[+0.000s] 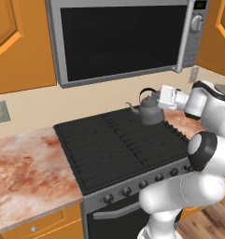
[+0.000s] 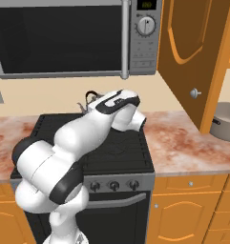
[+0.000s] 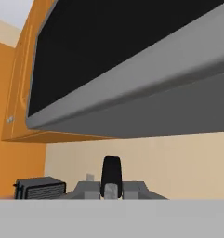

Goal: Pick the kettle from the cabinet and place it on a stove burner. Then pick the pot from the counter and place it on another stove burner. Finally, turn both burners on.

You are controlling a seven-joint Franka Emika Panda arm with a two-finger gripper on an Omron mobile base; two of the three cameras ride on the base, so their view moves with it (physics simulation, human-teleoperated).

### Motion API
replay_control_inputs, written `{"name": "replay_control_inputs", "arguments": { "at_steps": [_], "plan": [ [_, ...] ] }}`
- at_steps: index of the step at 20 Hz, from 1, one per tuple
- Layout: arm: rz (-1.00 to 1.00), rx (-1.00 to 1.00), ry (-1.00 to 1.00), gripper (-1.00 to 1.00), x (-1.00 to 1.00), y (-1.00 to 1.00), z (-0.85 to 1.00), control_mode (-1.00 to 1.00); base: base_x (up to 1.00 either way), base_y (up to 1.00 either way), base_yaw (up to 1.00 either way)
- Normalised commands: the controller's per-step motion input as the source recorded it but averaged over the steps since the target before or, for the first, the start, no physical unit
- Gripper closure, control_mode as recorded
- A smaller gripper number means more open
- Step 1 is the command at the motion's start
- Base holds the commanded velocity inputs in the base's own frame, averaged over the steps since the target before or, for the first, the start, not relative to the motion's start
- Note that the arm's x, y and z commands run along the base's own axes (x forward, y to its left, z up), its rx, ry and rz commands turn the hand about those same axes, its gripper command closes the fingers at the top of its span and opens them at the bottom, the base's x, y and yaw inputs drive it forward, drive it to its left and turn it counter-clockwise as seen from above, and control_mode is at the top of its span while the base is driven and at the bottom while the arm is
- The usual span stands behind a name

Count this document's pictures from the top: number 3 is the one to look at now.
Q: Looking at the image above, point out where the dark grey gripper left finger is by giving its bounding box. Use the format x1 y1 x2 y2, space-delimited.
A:
66 180 102 200

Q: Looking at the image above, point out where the orange wall cupboard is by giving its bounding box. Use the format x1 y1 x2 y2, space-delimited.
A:
0 0 125 144

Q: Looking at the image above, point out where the black toaster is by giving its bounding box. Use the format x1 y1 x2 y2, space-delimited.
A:
12 176 68 200

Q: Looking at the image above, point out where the black and grey microwave oven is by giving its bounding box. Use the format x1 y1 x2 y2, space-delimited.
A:
25 0 224 139

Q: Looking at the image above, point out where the tall orange cupboard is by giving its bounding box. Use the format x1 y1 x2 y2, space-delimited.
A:
0 39 48 200

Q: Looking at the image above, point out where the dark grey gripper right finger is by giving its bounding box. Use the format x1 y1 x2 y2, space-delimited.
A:
121 180 169 200

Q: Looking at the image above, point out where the black rounded object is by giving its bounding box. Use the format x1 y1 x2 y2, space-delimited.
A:
99 155 124 200

